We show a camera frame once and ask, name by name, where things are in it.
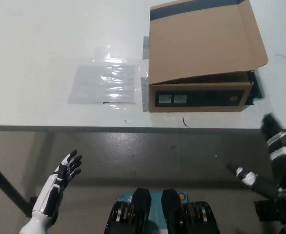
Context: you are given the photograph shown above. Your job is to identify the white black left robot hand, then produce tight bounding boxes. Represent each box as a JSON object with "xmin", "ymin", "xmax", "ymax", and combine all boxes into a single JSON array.
[{"xmin": 32, "ymin": 149, "xmax": 83, "ymax": 221}]

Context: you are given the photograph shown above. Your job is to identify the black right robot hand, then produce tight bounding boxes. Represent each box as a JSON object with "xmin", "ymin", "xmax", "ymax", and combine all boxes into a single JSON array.
[{"xmin": 225, "ymin": 112, "xmax": 286, "ymax": 199}]

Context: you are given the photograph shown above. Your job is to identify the brown cardboard storage box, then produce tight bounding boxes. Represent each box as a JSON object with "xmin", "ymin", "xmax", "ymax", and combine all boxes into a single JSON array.
[{"xmin": 148, "ymin": 0, "xmax": 269, "ymax": 113}]

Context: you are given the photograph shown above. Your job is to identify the black metal table leg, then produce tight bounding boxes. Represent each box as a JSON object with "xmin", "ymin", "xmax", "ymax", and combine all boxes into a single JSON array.
[{"xmin": 0, "ymin": 156, "xmax": 36, "ymax": 216}]

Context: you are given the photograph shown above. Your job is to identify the clear plastic sheet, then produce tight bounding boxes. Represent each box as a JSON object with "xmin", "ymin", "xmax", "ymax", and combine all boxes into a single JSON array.
[{"xmin": 67, "ymin": 45, "xmax": 150, "ymax": 110}]

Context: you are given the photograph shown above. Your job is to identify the short grey tape strip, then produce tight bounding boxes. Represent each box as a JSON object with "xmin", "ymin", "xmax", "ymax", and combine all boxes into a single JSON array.
[{"xmin": 142, "ymin": 36, "xmax": 151, "ymax": 60}]

